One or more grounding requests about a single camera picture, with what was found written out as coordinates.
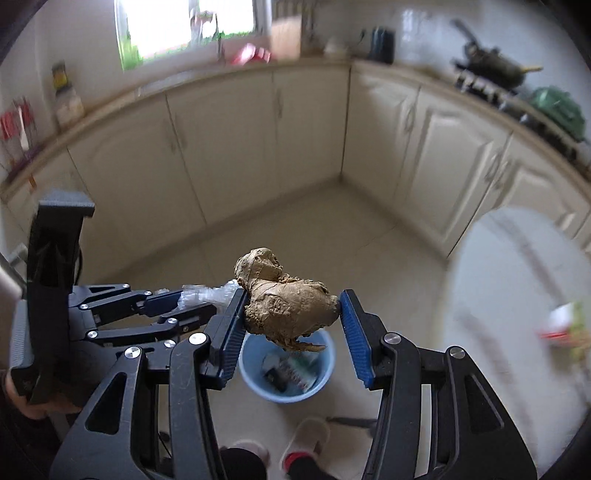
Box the large ginger root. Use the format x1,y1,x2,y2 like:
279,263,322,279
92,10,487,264
235,247,341,352

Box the black gas stove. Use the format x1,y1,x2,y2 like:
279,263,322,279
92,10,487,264
452,60,590,171

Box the red white sauce packet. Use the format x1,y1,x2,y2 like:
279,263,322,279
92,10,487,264
538,324,574,344

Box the white red slipper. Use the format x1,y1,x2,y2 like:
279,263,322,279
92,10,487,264
280,417,331,473

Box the blue trash bin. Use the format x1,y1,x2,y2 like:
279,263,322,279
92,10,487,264
238,329,335,404

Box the wooden cutting board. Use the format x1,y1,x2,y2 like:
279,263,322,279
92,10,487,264
270,15,303,61

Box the clear plastic wrap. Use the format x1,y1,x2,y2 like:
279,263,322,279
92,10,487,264
177,279,238,312

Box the kitchen window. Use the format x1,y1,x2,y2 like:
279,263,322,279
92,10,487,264
114,0,271,71

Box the black wok with lid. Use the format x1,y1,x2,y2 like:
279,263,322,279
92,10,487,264
451,18,543,90

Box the cream lower kitchen cabinets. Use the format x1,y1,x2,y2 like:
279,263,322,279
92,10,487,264
1,60,590,278

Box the red basin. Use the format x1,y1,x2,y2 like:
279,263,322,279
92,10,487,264
230,43,273,66

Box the green electric cooker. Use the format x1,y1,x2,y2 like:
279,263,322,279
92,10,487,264
529,86,586,143

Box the white marble round table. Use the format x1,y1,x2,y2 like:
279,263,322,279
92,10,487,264
437,207,590,479

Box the black electric kettle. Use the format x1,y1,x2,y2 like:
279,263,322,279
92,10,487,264
368,27,396,65

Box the yellow-green snack bag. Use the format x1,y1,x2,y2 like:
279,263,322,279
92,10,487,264
566,301,590,364

